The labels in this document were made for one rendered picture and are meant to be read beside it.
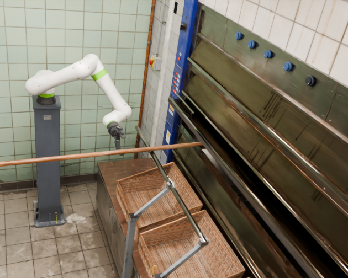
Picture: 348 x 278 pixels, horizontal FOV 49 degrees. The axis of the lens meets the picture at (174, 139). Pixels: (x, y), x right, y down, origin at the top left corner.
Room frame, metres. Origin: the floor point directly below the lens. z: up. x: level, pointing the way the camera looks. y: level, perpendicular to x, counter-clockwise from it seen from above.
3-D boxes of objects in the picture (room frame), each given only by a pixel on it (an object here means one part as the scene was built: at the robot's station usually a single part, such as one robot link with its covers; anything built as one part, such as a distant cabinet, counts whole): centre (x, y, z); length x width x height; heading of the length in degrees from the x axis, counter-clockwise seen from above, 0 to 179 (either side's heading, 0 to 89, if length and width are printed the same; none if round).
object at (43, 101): (2.68, 1.05, 1.23); 0.26 x 0.15 x 0.06; 24
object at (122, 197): (2.27, 0.05, 0.72); 0.56 x 0.49 x 0.28; 28
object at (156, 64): (3.20, 0.27, 1.46); 0.10 x 0.07 x 0.10; 27
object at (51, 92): (2.62, 1.03, 1.36); 0.16 x 0.13 x 0.19; 173
